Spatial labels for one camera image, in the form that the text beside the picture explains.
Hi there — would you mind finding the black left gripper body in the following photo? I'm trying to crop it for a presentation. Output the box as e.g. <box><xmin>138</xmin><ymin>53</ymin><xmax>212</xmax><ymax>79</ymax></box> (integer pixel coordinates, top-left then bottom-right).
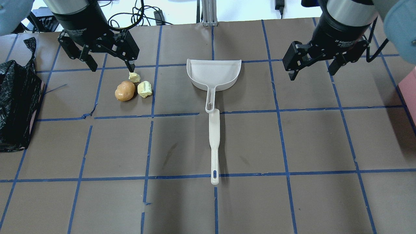
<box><xmin>59</xmin><ymin>20</ymin><xmax>121</xmax><ymax>54</ymax></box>

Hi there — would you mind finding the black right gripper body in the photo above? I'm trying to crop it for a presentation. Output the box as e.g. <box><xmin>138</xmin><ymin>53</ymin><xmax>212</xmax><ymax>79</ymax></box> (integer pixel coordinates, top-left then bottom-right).
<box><xmin>308</xmin><ymin>16</ymin><xmax>370</xmax><ymax>60</ymax></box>

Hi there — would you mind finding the small yellow sponge piece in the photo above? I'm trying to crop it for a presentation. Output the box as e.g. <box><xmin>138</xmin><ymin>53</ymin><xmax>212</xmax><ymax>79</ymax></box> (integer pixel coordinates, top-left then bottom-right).
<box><xmin>129</xmin><ymin>72</ymin><xmax>141</xmax><ymax>84</ymax></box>

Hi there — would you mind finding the brown round bread roll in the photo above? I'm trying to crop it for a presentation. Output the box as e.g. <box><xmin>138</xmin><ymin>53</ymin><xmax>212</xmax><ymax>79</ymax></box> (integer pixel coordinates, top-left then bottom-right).
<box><xmin>114</xmin><ymin>81</ymin><xmax>135</xmax><ymax>102</ymax></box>

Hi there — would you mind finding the large yellow sponge piece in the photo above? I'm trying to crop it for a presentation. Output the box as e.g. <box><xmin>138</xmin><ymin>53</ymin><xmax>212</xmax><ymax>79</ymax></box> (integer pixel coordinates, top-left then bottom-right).
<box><xmin>137</xmin><ymin>81</ymin><xmax>153</xmax><ymax>99</ymax></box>

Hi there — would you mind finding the beige plastic dustpan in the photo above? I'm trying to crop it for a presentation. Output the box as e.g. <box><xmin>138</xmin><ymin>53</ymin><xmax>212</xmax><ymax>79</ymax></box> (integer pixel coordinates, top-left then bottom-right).
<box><xmin>186</xmin><ymin>59</ymin><xmax>242</xmax><ymax>113</ymax></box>

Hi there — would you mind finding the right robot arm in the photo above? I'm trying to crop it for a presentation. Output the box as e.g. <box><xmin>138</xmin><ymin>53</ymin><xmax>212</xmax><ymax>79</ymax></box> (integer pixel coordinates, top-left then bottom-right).
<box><xmin>282</xmin><ymin>0</ymin><xmax>376</xmax><ymax>81</ymax></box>

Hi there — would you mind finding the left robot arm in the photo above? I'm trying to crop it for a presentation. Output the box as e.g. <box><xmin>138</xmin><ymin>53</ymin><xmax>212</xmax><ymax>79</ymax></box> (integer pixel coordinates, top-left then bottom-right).
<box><xmin>45</xmin><ymin>0</ymin><xmax>140</xmax><ymax>72</ymax></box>

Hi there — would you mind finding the pink plastic bin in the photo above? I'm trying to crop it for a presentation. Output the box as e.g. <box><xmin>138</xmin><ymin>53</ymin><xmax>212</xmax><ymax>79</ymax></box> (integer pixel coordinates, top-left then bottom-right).
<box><xmin>398</xmin><ymin>67</ymin><xmax>416</xmax><ymax>125</ymax></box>

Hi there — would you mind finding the bin with black bag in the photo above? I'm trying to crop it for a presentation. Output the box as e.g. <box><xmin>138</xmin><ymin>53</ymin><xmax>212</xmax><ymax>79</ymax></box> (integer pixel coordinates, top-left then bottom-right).
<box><xmin>0</xmin><ymin>37</ymin><xmax>44</xmax><ymax>153</ymax></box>

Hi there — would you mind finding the black power adapter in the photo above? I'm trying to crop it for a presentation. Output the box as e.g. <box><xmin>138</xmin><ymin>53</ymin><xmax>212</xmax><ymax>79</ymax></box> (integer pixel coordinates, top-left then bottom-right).
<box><xmin>154</xmin><ymin>9</ymin><xmax>166</xmax><ymax>25</ymax></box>

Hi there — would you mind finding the aluminium frame post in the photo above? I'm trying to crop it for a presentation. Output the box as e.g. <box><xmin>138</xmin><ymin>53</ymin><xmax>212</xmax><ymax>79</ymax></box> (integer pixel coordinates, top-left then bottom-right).
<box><xmin>201</xmin><ymin>0</ymin><xmax>218</xmax><ymax>27</ymax></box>

